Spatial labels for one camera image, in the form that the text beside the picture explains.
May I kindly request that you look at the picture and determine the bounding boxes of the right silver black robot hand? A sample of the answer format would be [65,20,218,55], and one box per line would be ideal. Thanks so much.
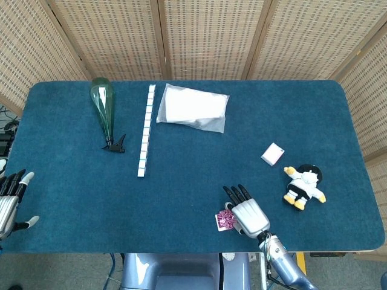
[223,184,271,239]

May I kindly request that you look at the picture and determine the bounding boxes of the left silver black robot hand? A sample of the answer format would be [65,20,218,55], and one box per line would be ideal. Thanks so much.
[0,167,41,241]

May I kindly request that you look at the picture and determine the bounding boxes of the pink glitter card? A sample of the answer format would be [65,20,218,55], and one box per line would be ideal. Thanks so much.
[215,210,237,232]

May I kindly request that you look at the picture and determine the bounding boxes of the white table leg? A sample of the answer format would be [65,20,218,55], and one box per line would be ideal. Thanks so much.
[258,253,268,290]

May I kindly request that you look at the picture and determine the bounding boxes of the penguin plush toy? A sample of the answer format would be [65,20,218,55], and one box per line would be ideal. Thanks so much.
[283,164,327,211]

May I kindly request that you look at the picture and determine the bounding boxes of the teal felt table cloth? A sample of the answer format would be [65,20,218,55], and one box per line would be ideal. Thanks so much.
[1,79,386,254]

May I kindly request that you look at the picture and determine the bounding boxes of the blue-grey robot torso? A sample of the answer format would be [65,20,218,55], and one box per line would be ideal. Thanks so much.
[120,253,252,290]

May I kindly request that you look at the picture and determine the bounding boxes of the white plastic bag package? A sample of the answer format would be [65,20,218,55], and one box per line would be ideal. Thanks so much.
[155,83,230,134]

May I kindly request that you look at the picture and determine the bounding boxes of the blue white snake puzzle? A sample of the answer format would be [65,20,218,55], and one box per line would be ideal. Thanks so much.
[137,84,157,178]

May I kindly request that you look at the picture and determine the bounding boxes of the green plastic spray bottle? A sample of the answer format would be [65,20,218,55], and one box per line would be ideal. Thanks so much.
[90,77,126,153]

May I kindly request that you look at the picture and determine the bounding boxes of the wicker folding screen panel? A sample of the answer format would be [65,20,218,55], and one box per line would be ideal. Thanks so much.
[0,0,91,117]
[329,22,387,263]
[157,0,273,81]
[243,0,387,81]
[45,0,169,82]

